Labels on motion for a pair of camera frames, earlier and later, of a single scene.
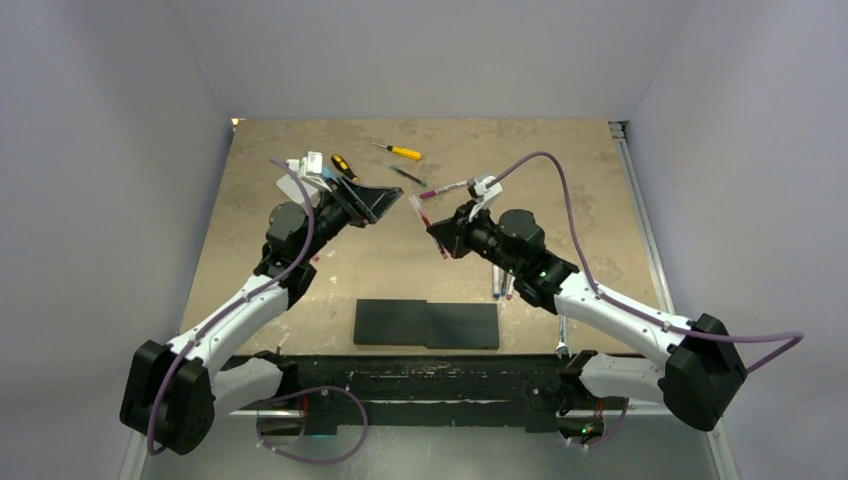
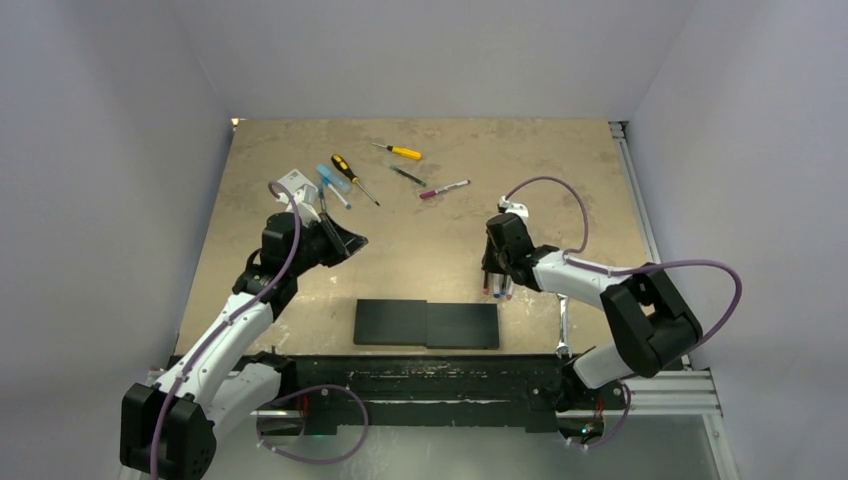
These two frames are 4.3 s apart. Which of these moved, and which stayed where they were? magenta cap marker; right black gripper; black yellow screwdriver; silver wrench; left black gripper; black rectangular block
Moved: right black gripper; left black gripper
Stayed: silver wrench; black rectangular block; black yellow screwdriver; magenta cap marker
